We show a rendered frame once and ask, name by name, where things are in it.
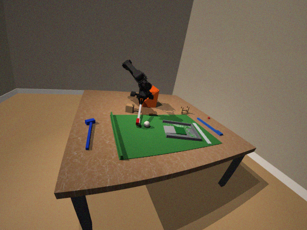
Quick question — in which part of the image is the white ball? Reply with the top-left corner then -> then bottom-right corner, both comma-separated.
144,121 -> 150,127

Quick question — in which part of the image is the green flat mat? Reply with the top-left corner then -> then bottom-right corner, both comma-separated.
113,115 -> 222,160

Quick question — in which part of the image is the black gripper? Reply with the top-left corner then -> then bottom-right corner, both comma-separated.
130,87 -> 154,104

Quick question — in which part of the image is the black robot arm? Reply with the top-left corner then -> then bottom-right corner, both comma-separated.
122,60 -> 152,99

